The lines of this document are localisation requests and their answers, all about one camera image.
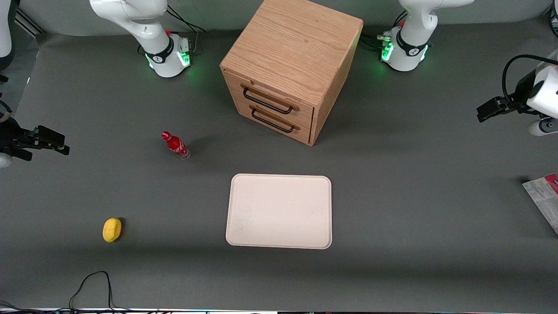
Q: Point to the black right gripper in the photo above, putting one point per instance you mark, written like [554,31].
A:
[9,135]

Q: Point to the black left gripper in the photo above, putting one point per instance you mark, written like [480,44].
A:
[518,98]

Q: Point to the red cookie box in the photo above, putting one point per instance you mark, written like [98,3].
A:
[546,196]

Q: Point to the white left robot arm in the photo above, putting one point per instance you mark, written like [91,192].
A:
[409,35]

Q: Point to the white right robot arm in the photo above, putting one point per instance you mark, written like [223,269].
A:
[148,26]

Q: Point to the beige plastic tray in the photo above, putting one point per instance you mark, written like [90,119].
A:
[279,211]

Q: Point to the yellow lemon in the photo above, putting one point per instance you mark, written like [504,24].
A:
[111,230]

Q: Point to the red cola bottle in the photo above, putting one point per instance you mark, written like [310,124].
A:
[176,146]

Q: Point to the wooden two-drawer cabinet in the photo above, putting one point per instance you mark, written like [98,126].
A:
[296,48]

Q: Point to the aluminium rail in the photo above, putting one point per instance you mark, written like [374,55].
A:
[29,22]

